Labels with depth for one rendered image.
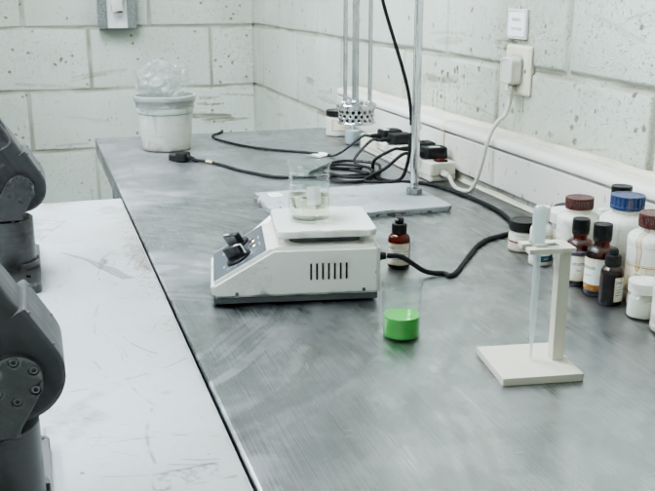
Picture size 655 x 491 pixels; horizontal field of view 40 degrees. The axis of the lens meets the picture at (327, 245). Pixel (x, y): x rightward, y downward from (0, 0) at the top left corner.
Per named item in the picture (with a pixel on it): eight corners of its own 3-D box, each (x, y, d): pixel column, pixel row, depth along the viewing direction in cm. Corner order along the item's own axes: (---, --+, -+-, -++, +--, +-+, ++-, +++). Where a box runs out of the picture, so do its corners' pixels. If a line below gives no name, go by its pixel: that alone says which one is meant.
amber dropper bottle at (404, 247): (389, 262, 123) (390, 212, 121) (410, 264, 122) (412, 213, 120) (385, 269, 120) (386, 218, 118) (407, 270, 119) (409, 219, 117)
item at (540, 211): (530, 250, 85) (533, 204, 84) (544, 249, 86) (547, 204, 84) (533, 252, 85) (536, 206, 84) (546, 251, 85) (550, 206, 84)
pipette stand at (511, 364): (502, 387, 84) (510, 255, 81) (476, 354, 92) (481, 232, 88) (583, 381, 86) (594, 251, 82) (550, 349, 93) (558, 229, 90)
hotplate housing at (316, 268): (211, 308, 105) (209, 242, 103) (211, 274, 118) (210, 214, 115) (399, 300, 108) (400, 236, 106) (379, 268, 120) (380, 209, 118)
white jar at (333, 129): (321, 134, 230) (321, 109, 228) (341, 132, 233) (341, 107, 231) (333, 137, 225) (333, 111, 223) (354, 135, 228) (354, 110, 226)
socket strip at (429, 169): (430, 182, 173) (431, 160, 172) (360, 149, 209) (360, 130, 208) (456, 180, 174) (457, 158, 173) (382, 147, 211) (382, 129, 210)
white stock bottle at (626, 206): (616, 293, 110) (625, 202, 107) (583, 278, 116) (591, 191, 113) (657, 286, 113) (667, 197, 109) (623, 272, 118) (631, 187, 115)
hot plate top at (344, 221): (276, 240, 104) (276, 232, 104) (269, 214, 116) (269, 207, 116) (377, 236, 106) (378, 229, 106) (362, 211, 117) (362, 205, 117)
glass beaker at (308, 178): (340, 222, 110) (340, 157, 108) (308, 230, 107) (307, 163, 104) (307, 213, 114) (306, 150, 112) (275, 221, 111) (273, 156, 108)
